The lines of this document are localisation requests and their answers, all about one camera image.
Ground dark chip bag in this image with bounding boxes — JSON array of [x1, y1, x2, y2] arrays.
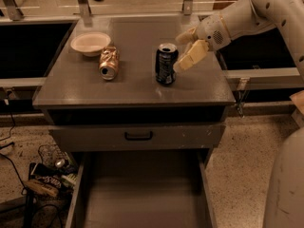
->
[[31, 163, 77, 190]]

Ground top drawer with black handle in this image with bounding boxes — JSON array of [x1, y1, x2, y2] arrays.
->
[[49, 123, 225, 152]]

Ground wooden brush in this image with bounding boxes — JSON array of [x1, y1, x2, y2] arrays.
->
[[24, 180, 59, 198]]

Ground black cable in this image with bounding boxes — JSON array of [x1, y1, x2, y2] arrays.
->
[[0, 98, 28, 196]]

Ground blue pepsi can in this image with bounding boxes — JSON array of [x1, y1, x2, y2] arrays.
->
[[155, 43, 179, 86]]

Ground open middle drawer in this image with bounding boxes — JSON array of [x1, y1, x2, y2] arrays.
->
[[65, 150, 218, 228]]

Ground grey drawer cabinet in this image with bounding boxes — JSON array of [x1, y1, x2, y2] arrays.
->
[[32, 15, 237, 163]]

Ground crushed orange soda can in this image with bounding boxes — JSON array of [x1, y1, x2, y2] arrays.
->
[[99, 46, 120, 81]]

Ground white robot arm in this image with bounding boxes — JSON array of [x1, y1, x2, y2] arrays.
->
[[174, 0, 304, 228]]

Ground metal bracket clamp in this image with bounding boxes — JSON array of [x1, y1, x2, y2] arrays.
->
[[236, 78, 250, 118]]

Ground white bowl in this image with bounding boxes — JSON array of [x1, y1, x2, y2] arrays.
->
[[70, 32, 111, 57]]

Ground clear plastic bottle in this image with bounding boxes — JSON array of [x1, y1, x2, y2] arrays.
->
[[38, 144, 68, 169]]

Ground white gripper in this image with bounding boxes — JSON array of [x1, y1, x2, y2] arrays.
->
[[173, 13, 231, 73]]

